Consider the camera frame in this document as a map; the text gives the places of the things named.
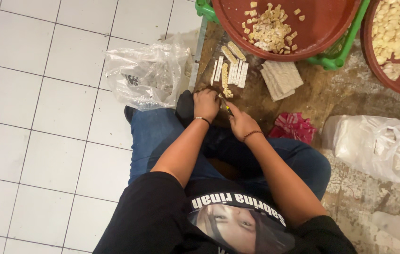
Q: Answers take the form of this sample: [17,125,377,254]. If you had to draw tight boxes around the pink striped plastic bag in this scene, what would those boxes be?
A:
[268,112,317,145]

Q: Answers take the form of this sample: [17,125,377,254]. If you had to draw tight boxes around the wooden cutting board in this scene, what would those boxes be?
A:
[193,21,332,142]

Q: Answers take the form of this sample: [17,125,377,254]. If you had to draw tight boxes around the grey metal strip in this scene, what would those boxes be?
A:
[188,16,208,93]

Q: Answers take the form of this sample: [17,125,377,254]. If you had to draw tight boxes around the row of tempeh strips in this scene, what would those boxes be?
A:
[210,41,249,90]

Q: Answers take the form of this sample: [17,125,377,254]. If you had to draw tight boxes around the small kitchen knife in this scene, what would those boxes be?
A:
[218,94,234,117]

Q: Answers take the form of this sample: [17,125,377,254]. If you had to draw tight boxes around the white plastic bag of tempeh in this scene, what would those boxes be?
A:
[321,114,400,184]

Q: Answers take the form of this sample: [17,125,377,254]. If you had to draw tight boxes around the blue jeans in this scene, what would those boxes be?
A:
[128,107,332,207]

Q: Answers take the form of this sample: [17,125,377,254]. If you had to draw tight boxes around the brown beaded bracelet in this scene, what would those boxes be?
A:
[242,130,265,143]

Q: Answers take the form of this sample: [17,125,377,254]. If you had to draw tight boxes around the person's left hand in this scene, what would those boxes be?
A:
[193,88,221,121]

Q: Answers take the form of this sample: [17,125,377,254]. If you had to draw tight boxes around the black printed t-shirt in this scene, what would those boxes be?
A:
[93,171,358,254]

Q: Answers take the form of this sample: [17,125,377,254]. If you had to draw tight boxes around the crumpled clear plastic bag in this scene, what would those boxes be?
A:
[103,33,194,112]

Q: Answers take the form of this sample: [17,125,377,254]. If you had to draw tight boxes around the green plastic crate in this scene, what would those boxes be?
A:
[195,0,371,71]

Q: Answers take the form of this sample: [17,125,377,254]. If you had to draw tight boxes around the person's right hand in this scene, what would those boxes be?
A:
[225,102,262,141]

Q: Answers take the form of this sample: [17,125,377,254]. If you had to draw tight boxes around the flat tempeh slab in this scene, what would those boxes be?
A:
[261,60,304,94]
[259,68,296,103]

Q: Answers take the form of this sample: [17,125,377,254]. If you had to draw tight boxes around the black sock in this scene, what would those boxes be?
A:
[175,90,196,128]
[124,105,136,125]

